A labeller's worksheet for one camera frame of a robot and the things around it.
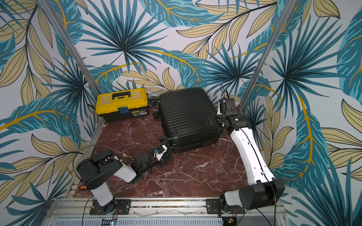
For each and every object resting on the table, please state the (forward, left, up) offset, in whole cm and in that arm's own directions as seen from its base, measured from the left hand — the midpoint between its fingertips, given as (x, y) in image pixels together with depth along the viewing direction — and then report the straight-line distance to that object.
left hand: (170, 151), depth 85 cm
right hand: (+11, -24, +19) cm, 32 cm away
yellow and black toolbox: (+30, +43, +7) cm, 53 cm away
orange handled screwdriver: (-19, +48, -7) cm, 52 cm away
